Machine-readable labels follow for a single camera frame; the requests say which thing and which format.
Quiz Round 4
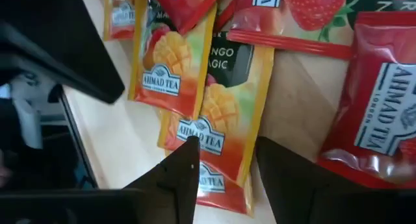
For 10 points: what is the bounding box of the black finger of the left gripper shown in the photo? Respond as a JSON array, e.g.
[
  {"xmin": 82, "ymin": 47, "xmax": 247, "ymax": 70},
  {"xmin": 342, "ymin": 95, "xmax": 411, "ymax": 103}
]
[{"xmin": 0, "ymin": 0, "xmax": 126, "ymax": 105}]

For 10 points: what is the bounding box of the black table frame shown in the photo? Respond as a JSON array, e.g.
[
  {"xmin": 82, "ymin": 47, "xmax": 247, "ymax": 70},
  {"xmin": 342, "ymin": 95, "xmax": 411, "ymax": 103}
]
[{"xmin": 48, "ymin": 84, "xmax": 98, "ymax": 190}]

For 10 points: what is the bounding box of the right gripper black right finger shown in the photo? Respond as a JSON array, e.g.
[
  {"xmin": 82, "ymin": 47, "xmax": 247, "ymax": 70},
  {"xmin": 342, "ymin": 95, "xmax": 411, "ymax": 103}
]
[{"xmin": 255, "ymin": 136, "xmax": 416, "ymax": 224}]

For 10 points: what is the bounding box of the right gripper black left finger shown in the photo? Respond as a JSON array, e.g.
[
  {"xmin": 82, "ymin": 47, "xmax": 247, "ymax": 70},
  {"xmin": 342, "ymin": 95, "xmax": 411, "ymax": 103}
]
[{"xmin": 0, "ymin": 136, "xmax": 201, "ymax": 224}]

